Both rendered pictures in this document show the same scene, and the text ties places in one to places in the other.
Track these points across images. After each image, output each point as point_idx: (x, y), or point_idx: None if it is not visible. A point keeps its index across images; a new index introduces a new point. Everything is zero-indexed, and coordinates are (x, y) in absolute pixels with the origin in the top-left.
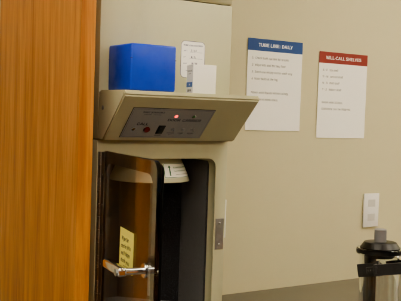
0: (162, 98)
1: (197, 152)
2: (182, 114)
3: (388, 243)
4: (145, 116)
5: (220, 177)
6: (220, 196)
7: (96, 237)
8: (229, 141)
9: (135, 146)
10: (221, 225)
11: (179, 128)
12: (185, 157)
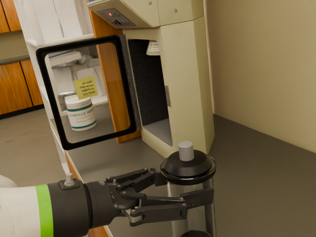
0: (93, 5)
1: (149, 35)
2: (110, 12)
3: (174, 161)
4: (104, 15)
5: (161, 54)
6: (164, 69)
7: (130, 79)
8: (152, 27)
9: (130, 31)
10: (167, 90)
11: (121, 20)
12: (146, 38)
